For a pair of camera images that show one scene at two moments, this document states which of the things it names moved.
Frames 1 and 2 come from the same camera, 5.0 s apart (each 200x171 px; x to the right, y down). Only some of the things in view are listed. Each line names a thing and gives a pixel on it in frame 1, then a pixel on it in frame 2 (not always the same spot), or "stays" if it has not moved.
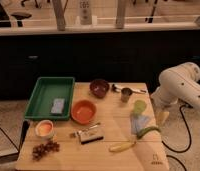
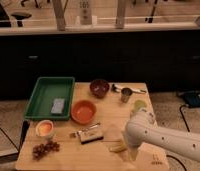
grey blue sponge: (58, 105) stays
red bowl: (83, 112) stays
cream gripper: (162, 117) -> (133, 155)
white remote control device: (85, 13) stays
